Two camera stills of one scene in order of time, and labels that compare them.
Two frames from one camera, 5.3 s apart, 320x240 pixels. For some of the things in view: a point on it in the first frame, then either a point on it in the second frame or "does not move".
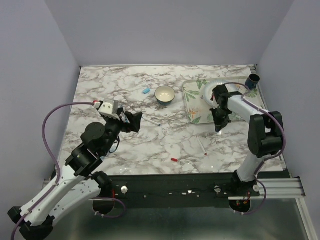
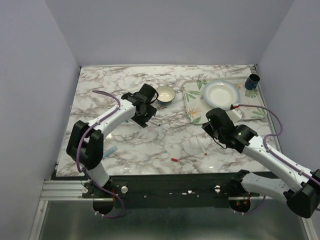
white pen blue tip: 152,122 does not move
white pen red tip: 202,146 does not move
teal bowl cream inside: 164,95 does not move
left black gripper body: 114,127 -> 141,119
